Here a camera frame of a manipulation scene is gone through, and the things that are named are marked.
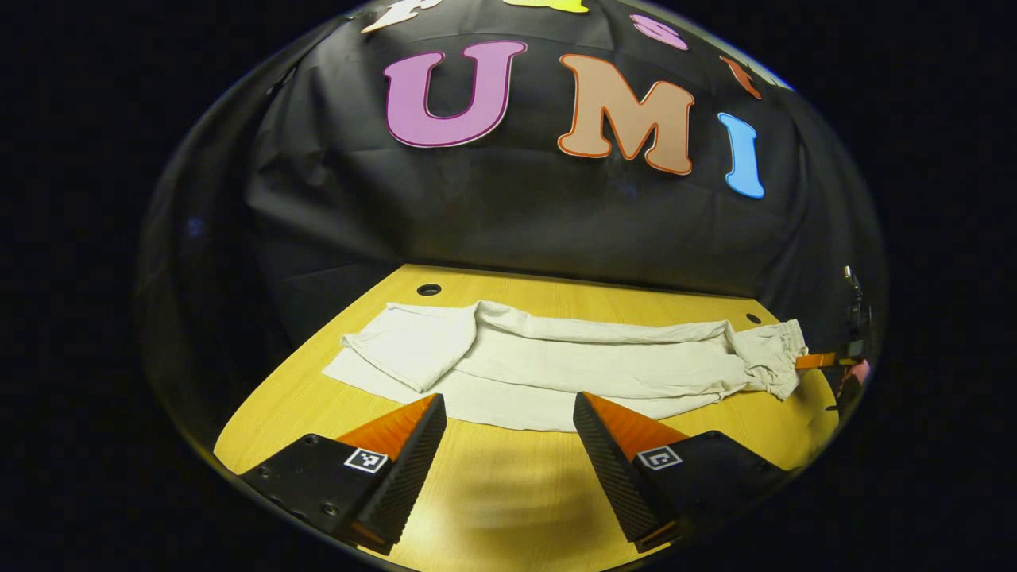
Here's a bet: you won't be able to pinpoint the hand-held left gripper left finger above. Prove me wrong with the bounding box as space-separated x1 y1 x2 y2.
238 393 448 555

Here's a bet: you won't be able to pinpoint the cream white jeans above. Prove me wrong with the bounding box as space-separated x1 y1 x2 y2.
322 300 810 434

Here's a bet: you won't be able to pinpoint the black backdrop cloth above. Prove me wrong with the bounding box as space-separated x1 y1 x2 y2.
139 0 887 446

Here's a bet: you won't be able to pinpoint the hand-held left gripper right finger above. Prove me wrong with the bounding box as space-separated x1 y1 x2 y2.
572 391 787 553

